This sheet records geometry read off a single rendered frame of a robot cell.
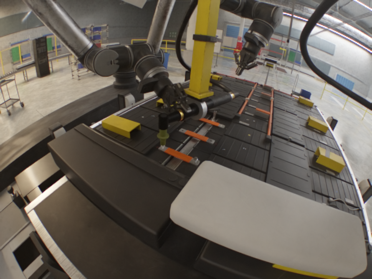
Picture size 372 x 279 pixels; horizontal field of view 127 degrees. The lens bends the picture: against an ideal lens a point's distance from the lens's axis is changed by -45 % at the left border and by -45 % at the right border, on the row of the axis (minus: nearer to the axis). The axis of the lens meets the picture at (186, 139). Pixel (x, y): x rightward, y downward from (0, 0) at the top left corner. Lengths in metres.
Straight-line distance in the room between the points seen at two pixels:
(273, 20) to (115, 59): 0.68
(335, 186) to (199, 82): 0.67
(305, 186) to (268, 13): 0.71
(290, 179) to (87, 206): 0.63
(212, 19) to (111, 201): 0.55
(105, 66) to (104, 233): 0.53
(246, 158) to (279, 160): 0.14
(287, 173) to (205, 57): 0.48
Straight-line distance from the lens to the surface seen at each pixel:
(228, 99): 0.79
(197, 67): 0.57
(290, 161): 0.70
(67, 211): 0.50
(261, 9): 0.85
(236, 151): 0.63
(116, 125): 0.68
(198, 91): 0.58
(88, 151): 0.46
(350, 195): 0.81
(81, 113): 1.18
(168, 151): 0.58
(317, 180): 0.72
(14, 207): 0.88
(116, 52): 0.67
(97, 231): 0.44
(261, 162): 0.63
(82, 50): 0.78
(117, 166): 0.39
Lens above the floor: 1.37
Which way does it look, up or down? 35 degrees down
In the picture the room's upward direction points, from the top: 6 degrees clockwise
